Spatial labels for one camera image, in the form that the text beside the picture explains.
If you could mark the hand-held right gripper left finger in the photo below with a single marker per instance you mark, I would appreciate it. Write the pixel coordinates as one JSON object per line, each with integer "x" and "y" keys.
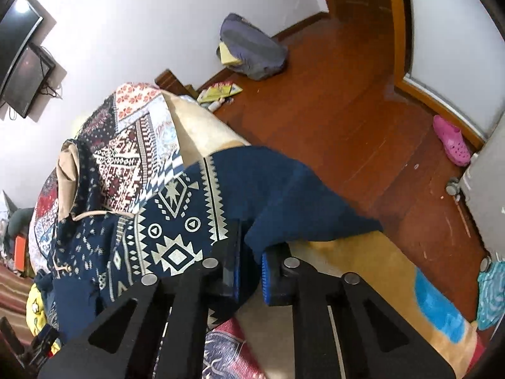
{"x": 232, "y": 276}

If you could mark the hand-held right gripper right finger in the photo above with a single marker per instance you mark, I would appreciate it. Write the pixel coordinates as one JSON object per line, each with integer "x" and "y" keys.
{"x": 266, "y": 280}

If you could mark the navy patterned hooded garment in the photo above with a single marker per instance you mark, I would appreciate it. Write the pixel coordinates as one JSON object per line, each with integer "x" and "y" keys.
{"x": 177, "y": 213}

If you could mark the yellow plush toy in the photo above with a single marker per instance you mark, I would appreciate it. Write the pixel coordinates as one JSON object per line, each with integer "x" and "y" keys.
{"x": 37, "y": 308}

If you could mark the red striped cloth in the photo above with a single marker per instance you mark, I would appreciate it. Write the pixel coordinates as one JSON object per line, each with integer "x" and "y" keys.
{"x": 14, "y": 288}

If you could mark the orange box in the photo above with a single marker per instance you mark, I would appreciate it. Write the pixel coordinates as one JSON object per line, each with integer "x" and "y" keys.
{"x": 20, "y": 254}

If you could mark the yellow beige blanket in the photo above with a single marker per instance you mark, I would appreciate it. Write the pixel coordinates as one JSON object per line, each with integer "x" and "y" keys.
{"x": 374, "y": 284}

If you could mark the dark grey cushion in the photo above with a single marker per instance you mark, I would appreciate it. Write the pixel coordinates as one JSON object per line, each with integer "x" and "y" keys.
{"x": 19, "y": 221}

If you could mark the patchwork printed bed sheet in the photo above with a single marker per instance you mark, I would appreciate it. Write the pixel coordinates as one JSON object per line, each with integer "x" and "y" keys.
{"x": 130, "y": 150}

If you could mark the small white bottle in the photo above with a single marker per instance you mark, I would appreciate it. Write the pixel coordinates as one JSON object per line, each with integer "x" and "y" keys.
{"x": 216, "y": 105}

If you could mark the yellow printed packet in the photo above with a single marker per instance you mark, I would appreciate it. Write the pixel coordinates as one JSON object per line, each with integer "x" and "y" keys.
{"x": 219, "y": 90}

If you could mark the wooden bed board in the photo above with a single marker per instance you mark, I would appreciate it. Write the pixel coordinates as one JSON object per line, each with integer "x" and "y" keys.
{"x": 173, "y": 81}

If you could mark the yellow folded item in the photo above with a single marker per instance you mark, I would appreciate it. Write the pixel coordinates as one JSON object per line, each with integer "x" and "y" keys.
{"x": 228, "y": 55}

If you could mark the teal patterned cloth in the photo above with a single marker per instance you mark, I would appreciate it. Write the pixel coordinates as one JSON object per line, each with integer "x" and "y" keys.
{"x": 491, "y": 296}

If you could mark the grey blue bag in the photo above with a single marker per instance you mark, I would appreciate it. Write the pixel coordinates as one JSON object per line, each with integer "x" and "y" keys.
{"x": 252, "y": 47}

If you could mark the pink clog shoe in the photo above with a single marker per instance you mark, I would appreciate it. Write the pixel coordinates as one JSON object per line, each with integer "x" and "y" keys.
{"x": 451, "y": 138}

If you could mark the grey wheeled cabinet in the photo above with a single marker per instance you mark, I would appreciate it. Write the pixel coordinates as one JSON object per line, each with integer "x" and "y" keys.
{"x": 487, "y": 189}

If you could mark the white door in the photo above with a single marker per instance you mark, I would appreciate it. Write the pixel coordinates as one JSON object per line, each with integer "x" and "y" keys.
{"x": 453, "y": 39}

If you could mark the small black wall monitor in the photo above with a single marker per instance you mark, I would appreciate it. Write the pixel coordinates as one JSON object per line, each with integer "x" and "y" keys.
{"x": 25, "y": 79}

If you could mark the wooden door frame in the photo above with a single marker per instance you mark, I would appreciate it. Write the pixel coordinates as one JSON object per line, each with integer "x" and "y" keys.
{"x": 396, "y": 27}

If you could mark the large black wall monitor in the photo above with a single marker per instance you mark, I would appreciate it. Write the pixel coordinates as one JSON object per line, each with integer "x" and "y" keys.
{"x": 21, "y": 35}

